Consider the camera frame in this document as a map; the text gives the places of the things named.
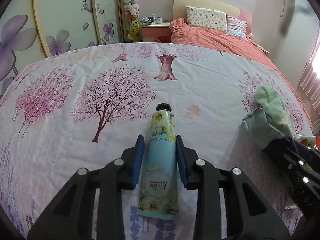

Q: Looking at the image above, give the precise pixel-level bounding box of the floral hand cream tube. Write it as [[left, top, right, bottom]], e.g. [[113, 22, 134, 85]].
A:
[[138, 103, 179, 220]]

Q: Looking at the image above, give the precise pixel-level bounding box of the green sock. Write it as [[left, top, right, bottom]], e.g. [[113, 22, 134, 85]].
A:
[[254, 85, 295, 136]]

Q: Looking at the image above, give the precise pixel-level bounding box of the yellow patterned snack wrapper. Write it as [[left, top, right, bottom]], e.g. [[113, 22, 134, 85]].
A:
[[285, 135, 316, 210]]

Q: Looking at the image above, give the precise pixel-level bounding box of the pink curtain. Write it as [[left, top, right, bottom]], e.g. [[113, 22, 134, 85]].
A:
[[298, 54, 319, 115]]

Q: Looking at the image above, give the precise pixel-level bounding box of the tree-print bed sheet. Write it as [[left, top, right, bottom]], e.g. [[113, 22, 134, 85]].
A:
[[1, 43, 312, 237]]

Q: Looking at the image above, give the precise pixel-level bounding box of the striped pink pillow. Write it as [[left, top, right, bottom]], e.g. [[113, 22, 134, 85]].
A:
[[227, 14, 247, 40]]

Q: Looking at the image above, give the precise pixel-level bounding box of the salmon pink duvet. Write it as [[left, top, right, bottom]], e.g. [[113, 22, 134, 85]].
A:
[[169, 18, 312, 126]]

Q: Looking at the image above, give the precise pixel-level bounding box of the floral white pillow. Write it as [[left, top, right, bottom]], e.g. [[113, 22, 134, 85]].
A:
[[186, 6, 227, 33]]

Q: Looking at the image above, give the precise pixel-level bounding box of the pink white nightstand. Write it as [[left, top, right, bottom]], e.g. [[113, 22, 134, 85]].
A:
[[141, 22, 171, 42]]

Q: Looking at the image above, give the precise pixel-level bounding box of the floral sliding wardrobe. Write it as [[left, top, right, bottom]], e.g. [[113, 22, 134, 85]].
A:
[[1, 0, 121, 93]]

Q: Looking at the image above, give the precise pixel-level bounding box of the beige pink headboard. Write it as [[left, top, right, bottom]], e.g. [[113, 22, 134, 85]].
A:
[[172, 0, 253, 34]]

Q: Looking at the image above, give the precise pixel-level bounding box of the plush toy hanging column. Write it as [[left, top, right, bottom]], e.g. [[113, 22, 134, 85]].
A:
[[121, 0, 141, 42]]

